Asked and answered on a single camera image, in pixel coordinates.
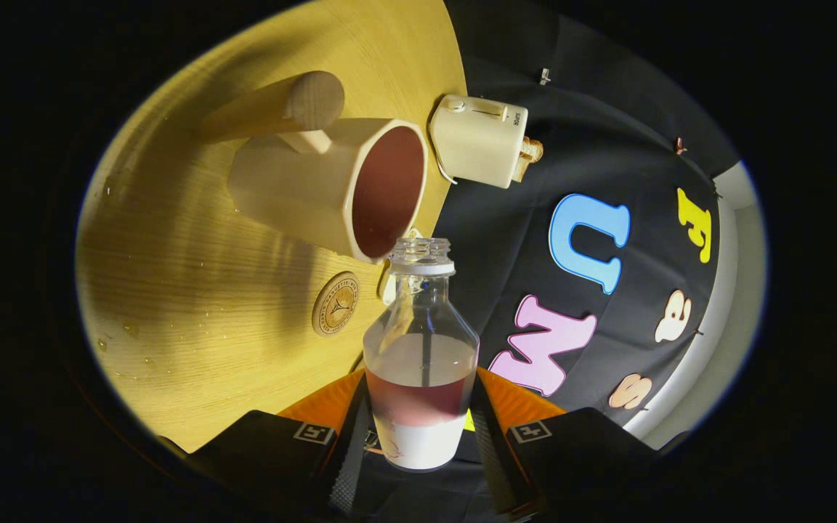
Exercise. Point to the white toaster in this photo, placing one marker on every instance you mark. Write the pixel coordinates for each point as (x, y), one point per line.
(476, 145)

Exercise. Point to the round cork coaster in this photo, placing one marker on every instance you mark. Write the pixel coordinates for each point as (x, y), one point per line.
(335, 305)

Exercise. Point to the clear juice bottle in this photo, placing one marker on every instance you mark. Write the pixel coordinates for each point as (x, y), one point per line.
(418, 443)

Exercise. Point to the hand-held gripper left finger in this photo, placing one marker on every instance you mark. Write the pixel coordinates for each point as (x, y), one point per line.
(349, 465)

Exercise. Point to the pink clip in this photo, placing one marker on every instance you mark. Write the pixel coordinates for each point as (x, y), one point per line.
(679, 145)

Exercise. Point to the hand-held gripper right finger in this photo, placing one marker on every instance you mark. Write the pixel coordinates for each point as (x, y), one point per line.
(495, 465)

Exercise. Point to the black backdrop cloth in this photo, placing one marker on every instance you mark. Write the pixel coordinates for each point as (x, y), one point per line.
(506, 232)

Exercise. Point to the wooden table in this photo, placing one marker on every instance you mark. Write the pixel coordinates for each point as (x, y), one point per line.
(208, 290)

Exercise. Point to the toast slice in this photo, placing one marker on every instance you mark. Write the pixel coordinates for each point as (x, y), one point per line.
(532, 148)
(522, 169)

